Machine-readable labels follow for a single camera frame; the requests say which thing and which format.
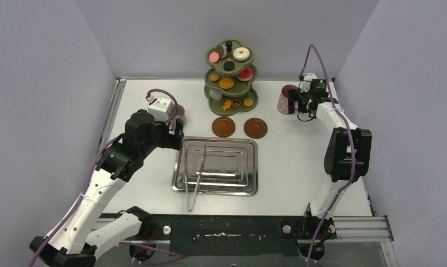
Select pink floral mug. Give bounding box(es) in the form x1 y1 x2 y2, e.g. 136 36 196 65
277 85 298 115

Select grey purple mug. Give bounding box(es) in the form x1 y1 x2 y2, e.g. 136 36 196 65
170 105 186 130

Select round tan biscuit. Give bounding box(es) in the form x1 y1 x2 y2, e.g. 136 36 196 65
243 98 254 107

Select brown wooden coaster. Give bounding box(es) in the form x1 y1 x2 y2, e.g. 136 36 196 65
244 118 268 139
211 117 236 138

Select red frosted donut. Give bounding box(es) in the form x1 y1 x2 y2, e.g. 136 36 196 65
237 67 254 82

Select brown heart cookie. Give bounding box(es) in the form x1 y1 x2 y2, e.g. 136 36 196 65
232 100 242 109

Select white swiss roll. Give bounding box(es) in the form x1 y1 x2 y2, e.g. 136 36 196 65
209 90 223 101

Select orange fish cake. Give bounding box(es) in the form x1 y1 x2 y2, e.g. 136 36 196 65
222 99 232 111

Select white ring donut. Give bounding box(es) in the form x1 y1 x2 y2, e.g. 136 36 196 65
232 47 251 62

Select metal serving tongs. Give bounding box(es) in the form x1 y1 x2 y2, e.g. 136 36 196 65
185 145 207 212

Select orange round cake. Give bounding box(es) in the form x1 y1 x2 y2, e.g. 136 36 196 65
218 77 235 90

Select black sandwich cookie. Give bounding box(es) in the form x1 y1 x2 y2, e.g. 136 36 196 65
223 61 235 71

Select chocolate white half cake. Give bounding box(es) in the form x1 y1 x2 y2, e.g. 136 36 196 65
215 44 227 59

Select pink macaron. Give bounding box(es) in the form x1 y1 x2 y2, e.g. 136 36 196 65
208 52 220 63

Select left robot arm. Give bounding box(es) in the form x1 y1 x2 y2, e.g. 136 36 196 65
29 110 184 266

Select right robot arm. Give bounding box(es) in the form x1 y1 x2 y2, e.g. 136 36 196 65
288 78 373 239

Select stainless steel tray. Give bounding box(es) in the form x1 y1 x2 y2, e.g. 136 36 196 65
172 136 258 196

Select green three-tier serving stand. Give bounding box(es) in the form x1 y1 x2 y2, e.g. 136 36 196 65
204 38 259 117

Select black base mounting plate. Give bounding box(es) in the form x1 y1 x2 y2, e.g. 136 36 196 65
109 214 357 258

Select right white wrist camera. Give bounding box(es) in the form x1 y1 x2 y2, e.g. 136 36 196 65
299 73 317 88

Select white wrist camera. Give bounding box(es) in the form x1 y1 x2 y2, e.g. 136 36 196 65
147 95 175 122
299 73 317 88

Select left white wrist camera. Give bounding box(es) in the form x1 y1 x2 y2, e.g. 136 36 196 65
147 95 175 122

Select aluminium rail left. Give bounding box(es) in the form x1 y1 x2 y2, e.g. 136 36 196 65
98 77 127 150

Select aluminium rail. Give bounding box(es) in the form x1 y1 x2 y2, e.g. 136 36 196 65
323 179 399 266
98 77 127 150

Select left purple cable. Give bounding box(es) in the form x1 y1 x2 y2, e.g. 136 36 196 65
26 88 183 267

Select aluminium rail right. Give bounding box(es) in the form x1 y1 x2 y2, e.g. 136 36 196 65
323 179 399 266

